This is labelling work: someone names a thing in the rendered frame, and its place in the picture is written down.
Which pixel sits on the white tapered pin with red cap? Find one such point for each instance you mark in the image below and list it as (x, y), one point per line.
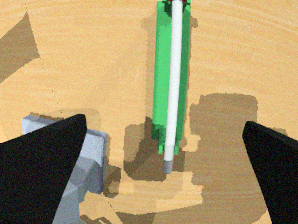
(174, 84)

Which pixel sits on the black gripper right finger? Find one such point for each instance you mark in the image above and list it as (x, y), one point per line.
(274, 159)

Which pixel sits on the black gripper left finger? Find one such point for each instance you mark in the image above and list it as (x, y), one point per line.
(35, 170)

